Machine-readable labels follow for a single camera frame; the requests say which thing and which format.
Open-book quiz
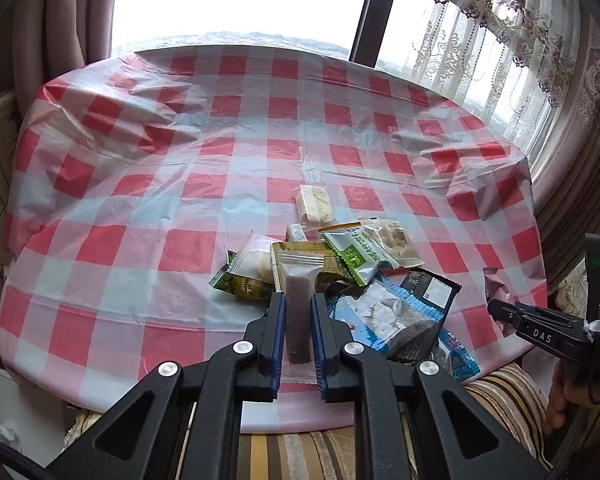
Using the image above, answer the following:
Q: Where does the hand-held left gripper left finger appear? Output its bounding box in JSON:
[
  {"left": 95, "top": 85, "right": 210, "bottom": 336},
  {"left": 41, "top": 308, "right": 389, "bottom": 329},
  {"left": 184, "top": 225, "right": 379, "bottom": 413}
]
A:
[{"left": 42, "top": 292, "right": 287, "bottom": 480}]

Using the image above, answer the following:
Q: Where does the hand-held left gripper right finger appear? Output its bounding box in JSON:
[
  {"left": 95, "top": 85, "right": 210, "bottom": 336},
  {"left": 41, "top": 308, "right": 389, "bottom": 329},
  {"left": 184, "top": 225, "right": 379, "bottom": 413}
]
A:
[{"left": 310, "top": 292, "right": 552, "bottom": 480}]

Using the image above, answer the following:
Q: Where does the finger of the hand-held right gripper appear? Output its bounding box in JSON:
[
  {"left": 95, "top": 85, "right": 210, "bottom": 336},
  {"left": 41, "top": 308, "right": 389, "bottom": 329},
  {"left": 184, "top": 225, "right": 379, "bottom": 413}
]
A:
[{"left": 487, "top": 298, "right": 590, "bottom": 357}]

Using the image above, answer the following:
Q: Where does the clear packet with brown bar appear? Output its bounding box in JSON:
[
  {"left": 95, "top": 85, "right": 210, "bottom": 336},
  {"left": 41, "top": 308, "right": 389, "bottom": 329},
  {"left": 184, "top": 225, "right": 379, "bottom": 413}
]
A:
[{"left": 277, "top": 252, "right": 326, "bottom": 383}]

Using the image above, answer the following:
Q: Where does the blue packet with clear window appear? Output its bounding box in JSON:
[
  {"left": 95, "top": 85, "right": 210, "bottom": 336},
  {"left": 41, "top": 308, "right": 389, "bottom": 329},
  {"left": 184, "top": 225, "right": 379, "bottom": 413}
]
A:
[{"left": 327, "top": 274, "right": 446, "bottom": 360}]

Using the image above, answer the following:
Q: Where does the blue green printed snack packet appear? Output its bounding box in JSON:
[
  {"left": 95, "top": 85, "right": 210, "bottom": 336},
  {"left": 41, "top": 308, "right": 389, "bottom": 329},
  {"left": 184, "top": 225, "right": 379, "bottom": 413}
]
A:
[{"left": 430, "top": 329, "right": 482, "bottom": 386}]

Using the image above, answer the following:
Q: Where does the green white snack packet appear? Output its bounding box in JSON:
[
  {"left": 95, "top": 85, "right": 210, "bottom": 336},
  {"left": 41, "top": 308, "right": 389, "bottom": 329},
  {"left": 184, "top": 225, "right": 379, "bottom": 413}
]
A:
[{"left": 319, "top": 225, "right": 400, "bottom": 287}]

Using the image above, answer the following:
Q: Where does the black snack packet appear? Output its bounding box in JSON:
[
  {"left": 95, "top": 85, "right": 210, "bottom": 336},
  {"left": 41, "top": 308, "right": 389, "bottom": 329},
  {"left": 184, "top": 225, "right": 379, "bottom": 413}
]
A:
[{"left": 399, "top": 268, "right": 462, "bottom": 311}]

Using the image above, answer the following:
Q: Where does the person's right hand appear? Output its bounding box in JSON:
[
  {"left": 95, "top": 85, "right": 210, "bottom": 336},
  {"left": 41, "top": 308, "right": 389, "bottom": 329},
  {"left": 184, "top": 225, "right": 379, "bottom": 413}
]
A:
[{"left": 542, "top": 360, "right": 583, "bottom": 436}]

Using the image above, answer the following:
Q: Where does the dark green snack packet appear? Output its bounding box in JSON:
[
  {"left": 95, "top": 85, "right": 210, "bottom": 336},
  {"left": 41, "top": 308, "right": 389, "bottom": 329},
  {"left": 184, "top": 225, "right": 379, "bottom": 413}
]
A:
[{"left": 209, "top": 249, "right": 277, "bottom": 302}]

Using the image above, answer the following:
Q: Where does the clear packet with round cake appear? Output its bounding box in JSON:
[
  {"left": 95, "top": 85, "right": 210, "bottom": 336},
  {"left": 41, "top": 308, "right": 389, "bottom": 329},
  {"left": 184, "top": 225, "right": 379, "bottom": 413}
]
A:
[{"left": 227, "top": 230, "right": 277, "bottom": 283}]

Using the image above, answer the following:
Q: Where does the olive gold snack packet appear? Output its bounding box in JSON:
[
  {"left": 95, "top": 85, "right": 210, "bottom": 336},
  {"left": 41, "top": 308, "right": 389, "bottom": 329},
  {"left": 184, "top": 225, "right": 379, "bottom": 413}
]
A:
[{"left": 271, "top": 240, "right": 347, "bottom": 283}]

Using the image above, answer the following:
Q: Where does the clear packet with brown cookie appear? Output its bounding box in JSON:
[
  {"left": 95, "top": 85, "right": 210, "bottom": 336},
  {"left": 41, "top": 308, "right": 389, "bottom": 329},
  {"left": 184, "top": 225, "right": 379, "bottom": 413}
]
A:
[{"left": 357, "top": 217, "right": 425, "bottom": 271}]

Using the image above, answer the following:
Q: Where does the clear packet with white nougat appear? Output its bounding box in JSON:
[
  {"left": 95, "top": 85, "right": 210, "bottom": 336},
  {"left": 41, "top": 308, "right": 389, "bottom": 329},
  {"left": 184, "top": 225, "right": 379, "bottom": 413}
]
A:
[{"left": 295, "top": 185, "right": 337, "bottom": 226}]

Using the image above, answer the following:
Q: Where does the embroidered beige curtain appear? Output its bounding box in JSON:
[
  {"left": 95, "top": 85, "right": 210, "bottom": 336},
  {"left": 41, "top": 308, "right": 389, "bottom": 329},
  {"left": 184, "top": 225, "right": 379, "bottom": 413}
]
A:
[{"left": 529, "top": 20, "right": 600, "bottom": 286}]

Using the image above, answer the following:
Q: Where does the red white checked tablecloth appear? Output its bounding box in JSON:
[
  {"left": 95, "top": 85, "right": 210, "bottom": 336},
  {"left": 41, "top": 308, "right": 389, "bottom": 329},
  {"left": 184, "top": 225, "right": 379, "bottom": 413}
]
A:
[{"left": 0, "top": 46, "right": 548, "bottom": 433}]

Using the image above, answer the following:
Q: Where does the white crumpled tissue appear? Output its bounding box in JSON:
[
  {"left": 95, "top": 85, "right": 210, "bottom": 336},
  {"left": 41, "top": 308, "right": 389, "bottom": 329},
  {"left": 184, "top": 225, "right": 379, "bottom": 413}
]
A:
[{"left": 0, "top": 421, "right": 22, "bottom": 450}]

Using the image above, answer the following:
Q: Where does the white lace curtain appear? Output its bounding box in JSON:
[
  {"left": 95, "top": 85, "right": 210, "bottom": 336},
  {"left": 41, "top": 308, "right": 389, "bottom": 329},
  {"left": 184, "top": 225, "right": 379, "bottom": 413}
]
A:
[{"left": 405, "top": 0, "right": 600, "bottom": 161}]

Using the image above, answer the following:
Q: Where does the plain brown curtain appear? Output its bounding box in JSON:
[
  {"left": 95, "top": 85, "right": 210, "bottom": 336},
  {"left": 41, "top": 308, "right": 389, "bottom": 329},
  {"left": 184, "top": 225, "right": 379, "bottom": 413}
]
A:
[{"left": 7, "top": 0, "right": 125, "bottom": 128}]

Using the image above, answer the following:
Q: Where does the dark window frame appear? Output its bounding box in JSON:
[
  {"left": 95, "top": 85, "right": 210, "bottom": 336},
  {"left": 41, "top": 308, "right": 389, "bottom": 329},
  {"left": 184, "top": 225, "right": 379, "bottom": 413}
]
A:
[{"left": 349, "top": 0, "right": 407, "bottom": 67}]

